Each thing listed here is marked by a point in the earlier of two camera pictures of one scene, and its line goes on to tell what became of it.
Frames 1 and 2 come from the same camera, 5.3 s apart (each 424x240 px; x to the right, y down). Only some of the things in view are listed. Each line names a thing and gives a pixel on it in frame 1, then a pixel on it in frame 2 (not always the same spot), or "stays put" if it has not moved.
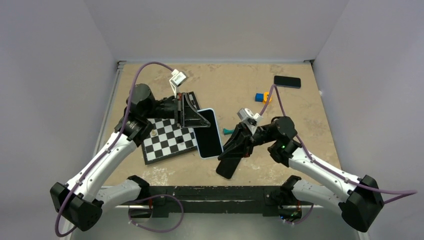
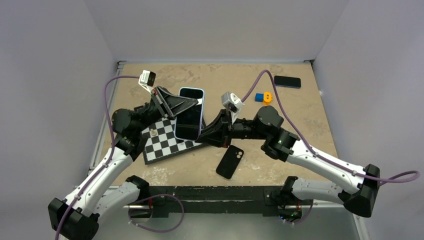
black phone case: x=227 y=167 stays put
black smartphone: x=287 y=81 stays put
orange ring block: x=265 y=98 stays put
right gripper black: x=241 y=143 -> x=222 y=126
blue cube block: x=259 y=97 stays put
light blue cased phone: x=208 y=138 -> x=188 y=123
